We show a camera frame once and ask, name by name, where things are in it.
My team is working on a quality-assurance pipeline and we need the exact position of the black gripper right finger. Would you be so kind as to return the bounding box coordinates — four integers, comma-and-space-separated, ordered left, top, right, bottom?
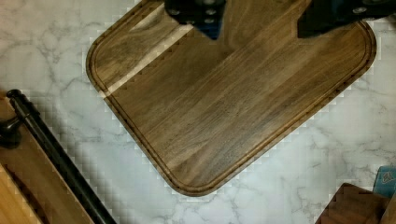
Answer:
297, 0, 396, 38

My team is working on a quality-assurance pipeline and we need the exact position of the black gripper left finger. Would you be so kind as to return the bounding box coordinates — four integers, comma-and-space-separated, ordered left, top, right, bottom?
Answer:
164, 0, 227, 40

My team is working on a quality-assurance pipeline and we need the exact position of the wooden drawer box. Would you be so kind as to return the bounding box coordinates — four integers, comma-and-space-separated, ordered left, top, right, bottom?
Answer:
0, 94, 96, 224

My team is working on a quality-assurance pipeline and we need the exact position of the wooden cutting board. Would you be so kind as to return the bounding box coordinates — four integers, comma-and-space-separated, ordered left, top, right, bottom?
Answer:
86, 0, 376, 196

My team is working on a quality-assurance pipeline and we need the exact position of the blue sponge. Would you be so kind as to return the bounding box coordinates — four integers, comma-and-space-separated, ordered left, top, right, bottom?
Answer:
373, 165, 396, 198

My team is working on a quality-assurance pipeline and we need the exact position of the dark wooden utensil holder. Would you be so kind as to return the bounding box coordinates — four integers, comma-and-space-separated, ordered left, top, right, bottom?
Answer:
315, 183, 390, 224

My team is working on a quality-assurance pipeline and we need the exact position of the black drawer handle bar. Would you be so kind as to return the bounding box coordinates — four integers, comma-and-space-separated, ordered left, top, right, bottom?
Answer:
1, 90, 117, 224

